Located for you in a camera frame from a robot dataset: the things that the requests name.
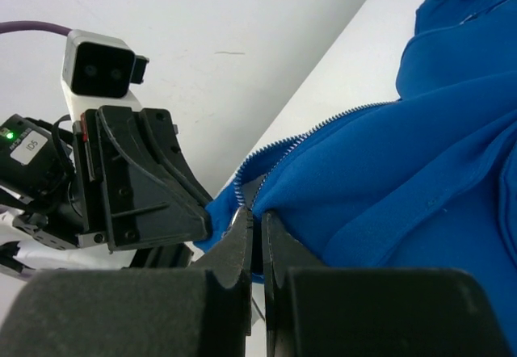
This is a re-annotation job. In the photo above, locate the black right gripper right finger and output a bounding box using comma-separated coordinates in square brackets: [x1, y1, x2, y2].
[261, 212, 512, 356]

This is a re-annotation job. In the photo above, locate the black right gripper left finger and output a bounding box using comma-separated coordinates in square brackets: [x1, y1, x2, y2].
[1, 208, 253, 356]

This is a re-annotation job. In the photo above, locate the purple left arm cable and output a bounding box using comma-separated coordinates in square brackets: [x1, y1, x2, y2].
[0, 20, 74, 39]

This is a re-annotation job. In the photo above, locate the blue zip-up jacket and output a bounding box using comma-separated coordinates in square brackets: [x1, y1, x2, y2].
[193, 0, 517, 285]

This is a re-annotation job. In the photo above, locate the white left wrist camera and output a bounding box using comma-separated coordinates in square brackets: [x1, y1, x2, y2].
[61, 30, 149, 122]

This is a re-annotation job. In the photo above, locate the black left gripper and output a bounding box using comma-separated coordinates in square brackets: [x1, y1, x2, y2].
[1, 106, 212, 251]

